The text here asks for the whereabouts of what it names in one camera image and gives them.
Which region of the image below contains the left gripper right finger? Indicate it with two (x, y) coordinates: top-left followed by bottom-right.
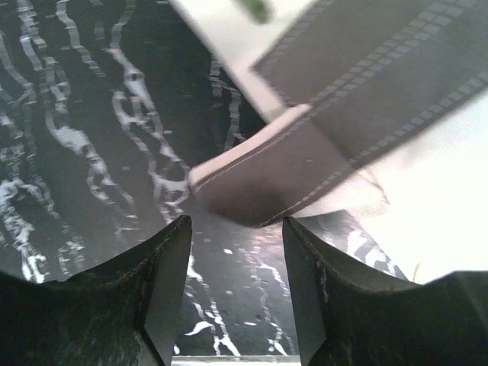
(282, 218), (487, 365)

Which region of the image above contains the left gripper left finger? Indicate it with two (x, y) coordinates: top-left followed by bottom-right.
(1, 215), (192, 365)

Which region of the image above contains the grey-strap glove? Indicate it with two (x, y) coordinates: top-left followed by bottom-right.
(176, 1), (487, 284)

